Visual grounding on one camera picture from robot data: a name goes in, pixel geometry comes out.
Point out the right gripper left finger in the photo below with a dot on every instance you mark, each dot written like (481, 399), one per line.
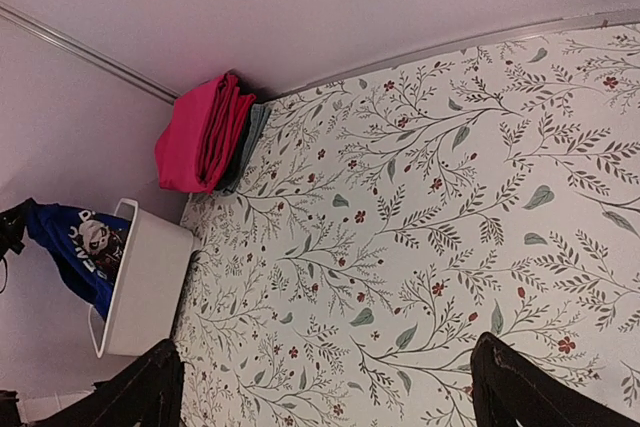
(148, 392)

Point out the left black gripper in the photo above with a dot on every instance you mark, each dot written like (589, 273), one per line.
(12, 230)

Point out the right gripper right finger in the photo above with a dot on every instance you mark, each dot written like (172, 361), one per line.
(508, 390)

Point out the blue t-shirt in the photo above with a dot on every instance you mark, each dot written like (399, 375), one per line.
(87, 248)

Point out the white plastic laundry bin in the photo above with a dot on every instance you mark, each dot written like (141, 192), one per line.
(148, 286)

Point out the folded pink garment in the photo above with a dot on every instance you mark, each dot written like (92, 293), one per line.
(195, 149)

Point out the floral table cloth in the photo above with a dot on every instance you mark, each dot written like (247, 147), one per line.
(385, 222)

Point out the folded grey garment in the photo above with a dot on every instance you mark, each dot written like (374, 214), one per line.
(250, 135)

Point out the left aluminium frame post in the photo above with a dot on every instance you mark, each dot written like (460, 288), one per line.
(87, 54)

